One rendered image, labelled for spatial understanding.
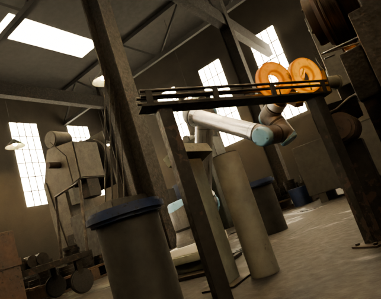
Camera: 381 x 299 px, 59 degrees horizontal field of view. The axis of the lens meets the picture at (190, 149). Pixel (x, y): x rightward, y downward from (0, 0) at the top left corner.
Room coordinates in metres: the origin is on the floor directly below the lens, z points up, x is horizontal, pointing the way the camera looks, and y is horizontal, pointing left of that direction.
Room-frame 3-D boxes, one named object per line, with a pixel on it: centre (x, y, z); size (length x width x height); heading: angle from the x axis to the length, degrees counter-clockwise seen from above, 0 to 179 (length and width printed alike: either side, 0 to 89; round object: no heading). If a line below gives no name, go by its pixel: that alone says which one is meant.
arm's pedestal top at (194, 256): (2.10, 0.16, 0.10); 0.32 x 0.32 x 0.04; 62
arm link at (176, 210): (2.11, 0.16, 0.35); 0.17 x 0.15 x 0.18; 130
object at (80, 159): (6.58, 2.25, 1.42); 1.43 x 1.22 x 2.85; 63
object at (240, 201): (1.46, -0.14, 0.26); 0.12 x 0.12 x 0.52
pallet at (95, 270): (4.05, 1.72, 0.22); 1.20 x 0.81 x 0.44; 143
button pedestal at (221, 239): (1.51, 0.02, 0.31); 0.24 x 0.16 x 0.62; 148
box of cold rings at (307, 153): (4.38, -1.86, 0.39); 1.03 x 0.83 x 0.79; 62
